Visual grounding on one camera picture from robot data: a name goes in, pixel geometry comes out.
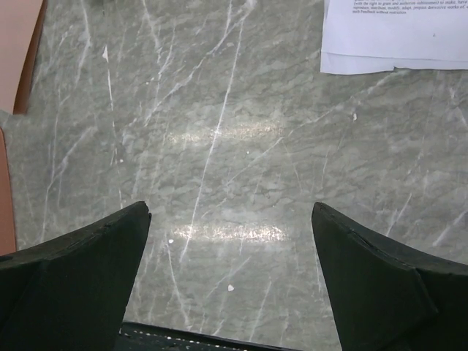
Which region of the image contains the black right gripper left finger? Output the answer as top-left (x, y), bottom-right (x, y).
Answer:
top-left (1, 201), bottom-right (151, 350)

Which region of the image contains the white printed paper sheet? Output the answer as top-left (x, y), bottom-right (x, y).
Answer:
top-left (320, 1), bottom-right (467, 75)

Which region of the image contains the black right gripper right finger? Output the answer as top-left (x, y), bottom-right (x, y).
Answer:
top-left (312, 203), bottom-right (467, 350)

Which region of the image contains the salmon pink plastic tray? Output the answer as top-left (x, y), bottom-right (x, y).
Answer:
top-left (0, 130), bottom-right (16, 255)

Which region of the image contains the pink brown file folder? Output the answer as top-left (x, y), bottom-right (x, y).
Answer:
top-left (1, 0), bottom-right (47, 115)

